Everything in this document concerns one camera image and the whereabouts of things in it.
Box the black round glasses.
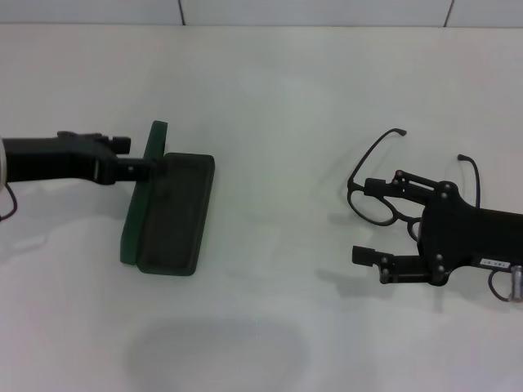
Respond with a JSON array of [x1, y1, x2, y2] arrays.
[[346, 127, 481, 243]]

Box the right gripper cable with plug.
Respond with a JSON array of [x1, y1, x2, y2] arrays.
[[488, 264, 523, 304]]

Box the green glasses case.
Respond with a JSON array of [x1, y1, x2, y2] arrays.
[[118, 120, 217, 279]]

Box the left gripper cable with plug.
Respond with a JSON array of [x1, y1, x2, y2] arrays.
[[0, 181, 20, 221]]

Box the gripper cable with plug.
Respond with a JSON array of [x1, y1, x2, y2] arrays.
[[0, 181, 20, 221], [488, 264, 523, 304]]

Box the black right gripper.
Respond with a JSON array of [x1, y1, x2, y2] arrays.
[[351, 169, 523, 287]]

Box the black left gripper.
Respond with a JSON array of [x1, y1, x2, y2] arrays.
[[2, 130, 165, 185]]

